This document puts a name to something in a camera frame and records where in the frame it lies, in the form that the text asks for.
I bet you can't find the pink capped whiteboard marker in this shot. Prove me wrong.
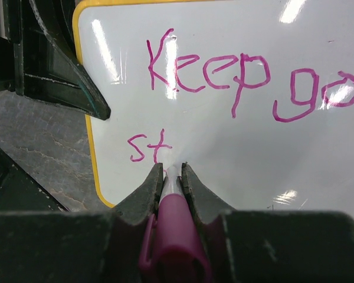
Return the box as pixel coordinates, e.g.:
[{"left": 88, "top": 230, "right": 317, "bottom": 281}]
[{"left": 138, "top": 166, "right": 212, "bottom": 282}]

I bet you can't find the wood framed whiteboard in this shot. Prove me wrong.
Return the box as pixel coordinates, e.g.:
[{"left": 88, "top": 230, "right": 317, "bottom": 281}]
[{"left": 73, "top": 1, "right": 354, "bottom": 217}]

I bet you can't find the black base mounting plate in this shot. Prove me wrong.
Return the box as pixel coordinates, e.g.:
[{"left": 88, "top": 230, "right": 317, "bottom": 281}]
[{"left": 0, "top": 148, "right": 68, "bottom": 212}]

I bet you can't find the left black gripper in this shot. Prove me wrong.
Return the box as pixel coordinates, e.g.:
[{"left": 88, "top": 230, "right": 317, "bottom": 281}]
[{"left": 0, "top": 1, "right": 111, "bottom": 120}]

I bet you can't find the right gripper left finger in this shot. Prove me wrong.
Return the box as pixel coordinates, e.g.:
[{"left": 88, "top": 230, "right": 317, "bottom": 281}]
[{"left": 0, "top": 164, "right": 163, "bottom": 282}]

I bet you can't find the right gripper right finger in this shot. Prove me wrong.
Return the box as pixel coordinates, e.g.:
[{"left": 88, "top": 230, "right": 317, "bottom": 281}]
[{"left": 181, "top": 163, "right": 354, "bottom": 282}]

